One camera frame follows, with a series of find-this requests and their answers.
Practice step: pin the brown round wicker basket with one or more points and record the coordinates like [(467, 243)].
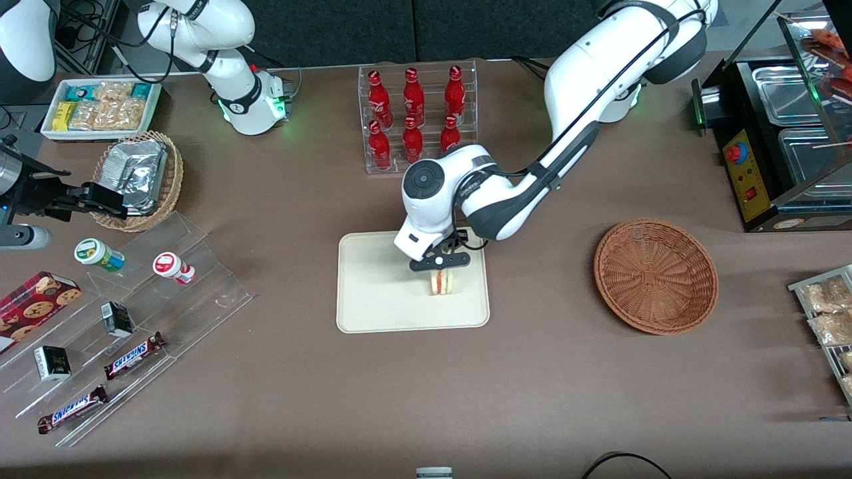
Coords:
[(655, 276)]

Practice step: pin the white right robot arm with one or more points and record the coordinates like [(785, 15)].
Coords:
[(233, 86)]

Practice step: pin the brown snickers bar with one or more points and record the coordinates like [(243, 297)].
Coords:
[(72, 409), (133, 357)]

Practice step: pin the yellow snack packet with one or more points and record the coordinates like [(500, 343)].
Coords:
[(62, 116)]

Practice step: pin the black glass food warmer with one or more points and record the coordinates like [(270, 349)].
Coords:
[(755, 193)]

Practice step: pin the small teal snack packet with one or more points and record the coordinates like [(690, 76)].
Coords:
[(140, 90)]

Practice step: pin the clear brown snack bag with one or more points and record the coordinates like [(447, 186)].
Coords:
[(825, 295), (847, 384), (832, 328), (847, 360)]

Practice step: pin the small dark blue object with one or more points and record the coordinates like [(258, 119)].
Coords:
[(835, 418)]

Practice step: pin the red plaid cookie box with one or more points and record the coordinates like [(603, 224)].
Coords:
[(33, 309)]

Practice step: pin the tray of packed snacks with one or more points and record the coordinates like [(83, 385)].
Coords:
[(802, 286)]

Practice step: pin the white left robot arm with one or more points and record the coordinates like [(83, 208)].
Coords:
[(586, 66)]

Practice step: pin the small grey white device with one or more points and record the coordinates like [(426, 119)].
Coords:
[(434, 473)]

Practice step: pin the white rectangular snack bin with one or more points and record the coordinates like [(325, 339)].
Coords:
[(50, 132)]

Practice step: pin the clear acrylic bottle rack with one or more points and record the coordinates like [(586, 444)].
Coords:
[(429, 73)]

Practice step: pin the red lid snack cup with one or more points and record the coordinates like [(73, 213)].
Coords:
[(170, 266)]

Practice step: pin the triangular sandwich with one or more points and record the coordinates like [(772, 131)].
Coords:
[(442, 286)]

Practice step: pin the cream plastic tray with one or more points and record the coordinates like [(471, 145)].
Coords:
[(379, 293)]

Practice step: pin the steel warmer pan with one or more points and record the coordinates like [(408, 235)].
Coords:
[(815, 163), (785, 96)]

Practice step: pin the green lid snack cup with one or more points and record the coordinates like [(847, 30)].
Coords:
[(96, 253)]

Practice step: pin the small black candy box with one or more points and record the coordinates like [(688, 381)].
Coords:
[(117, 319), (52, 363)]

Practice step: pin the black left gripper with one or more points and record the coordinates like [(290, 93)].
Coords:
[(460, 235)]

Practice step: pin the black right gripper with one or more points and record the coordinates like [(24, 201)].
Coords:
[(34, 193)]

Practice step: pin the silver foil packet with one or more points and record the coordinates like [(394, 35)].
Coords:
[(133, 169)]

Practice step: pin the clear rice cracker bag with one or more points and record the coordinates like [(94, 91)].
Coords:
[(122, 114), (113, 90), (85, 115)]

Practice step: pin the red cola bottle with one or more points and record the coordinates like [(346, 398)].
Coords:
[(379, 148), (413, 141), (379, 100), (454, 94), (450, 136), (413, 96)]

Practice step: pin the clear acrylic stepped display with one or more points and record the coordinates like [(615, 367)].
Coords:
[(200, 293)]

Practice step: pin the tan wicker basket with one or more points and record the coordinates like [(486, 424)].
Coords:
[(172, 179)]

